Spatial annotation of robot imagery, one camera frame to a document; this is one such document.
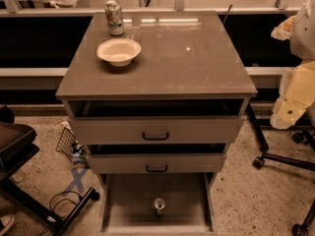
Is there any bottom grey drawer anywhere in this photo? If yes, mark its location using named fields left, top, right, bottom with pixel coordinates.
left=100, top=173, right=217, bottom=236

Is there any black office chair left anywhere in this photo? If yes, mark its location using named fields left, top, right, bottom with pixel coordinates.
left=0, top=105, right=99, bottom=236

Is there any green soda can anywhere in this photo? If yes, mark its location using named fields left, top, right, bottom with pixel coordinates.
left=105, top=0, right=124, bottom=36

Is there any grey drawer cabinet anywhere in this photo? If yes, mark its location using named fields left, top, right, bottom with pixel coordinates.
left=54, top=11, right=258, bottom=236

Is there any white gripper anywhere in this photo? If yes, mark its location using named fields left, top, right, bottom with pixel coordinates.
left=270, top=61, right=315, bottom=130

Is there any black wire basket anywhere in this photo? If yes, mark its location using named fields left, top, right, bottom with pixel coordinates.
left=56, top=128, right=87, bottom=164

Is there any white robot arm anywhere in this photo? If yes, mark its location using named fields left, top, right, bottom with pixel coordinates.
left=270, top=0, right=315, bottom=130

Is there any middle grey drawer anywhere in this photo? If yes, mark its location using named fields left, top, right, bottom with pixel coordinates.
left=88, top=144, right=226, bottom=174

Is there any grey drawer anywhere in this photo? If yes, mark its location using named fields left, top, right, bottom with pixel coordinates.
left=66, top=98, right=246, bottom=145
left=88, top=144, right=226, bottom=174
left=100, top=173, right=217, bottom=236

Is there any top grey drawer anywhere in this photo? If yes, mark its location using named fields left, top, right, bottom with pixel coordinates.
left=66, top=98, right=246, bottom=145

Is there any redbull can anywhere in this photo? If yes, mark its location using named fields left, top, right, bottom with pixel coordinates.
left=154, top=198, right=165, bottom=218

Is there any white paper bowl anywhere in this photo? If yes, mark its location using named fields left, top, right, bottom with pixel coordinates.
left=96, top=38, right=142, bottom=67

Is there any black floor cable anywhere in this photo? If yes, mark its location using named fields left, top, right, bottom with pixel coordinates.
left=38, top=190, right=85, bottom=236

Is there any shoe tip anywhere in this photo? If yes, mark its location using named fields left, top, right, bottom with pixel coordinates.
left=0, top=214, right=15, bottom=236

